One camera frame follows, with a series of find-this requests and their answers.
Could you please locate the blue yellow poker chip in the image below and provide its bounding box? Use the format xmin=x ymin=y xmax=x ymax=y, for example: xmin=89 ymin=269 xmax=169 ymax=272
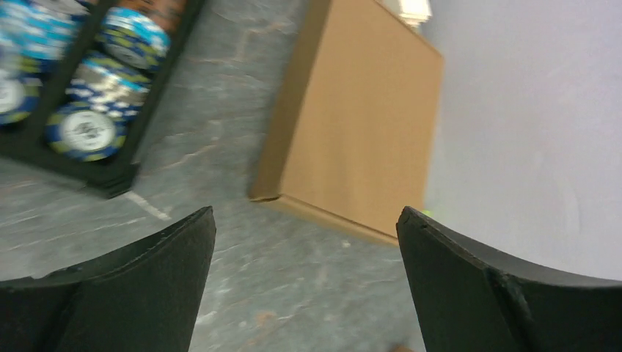
xmin=45 ymin=102 xmax=127 ymax=162
xmin=1 ymin=76 xmax=42 ymax=125

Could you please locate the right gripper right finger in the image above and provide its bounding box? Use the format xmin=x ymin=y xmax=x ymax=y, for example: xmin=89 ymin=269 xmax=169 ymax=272
xmin=396 ymin=207 xmax=621 ymax=351

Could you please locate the black poker chip case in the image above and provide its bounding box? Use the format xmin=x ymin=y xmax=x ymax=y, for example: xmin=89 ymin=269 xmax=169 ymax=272
xmin=1 ymin=1 xmax=204 ymax=198

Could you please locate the blue white toy block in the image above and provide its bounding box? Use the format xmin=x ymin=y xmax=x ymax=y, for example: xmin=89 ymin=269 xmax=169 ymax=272
xmin=398 ymin=0 xmax=432 ymax=28

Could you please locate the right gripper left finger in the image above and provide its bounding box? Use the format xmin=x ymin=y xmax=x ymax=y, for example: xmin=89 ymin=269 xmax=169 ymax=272
xmin=1 ymin=207 xmax=216 ymax=351

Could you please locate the brown cardboard box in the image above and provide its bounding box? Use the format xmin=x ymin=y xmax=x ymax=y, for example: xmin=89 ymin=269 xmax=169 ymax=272
xmin=248 ymin=1 xmax=444 ymax=245

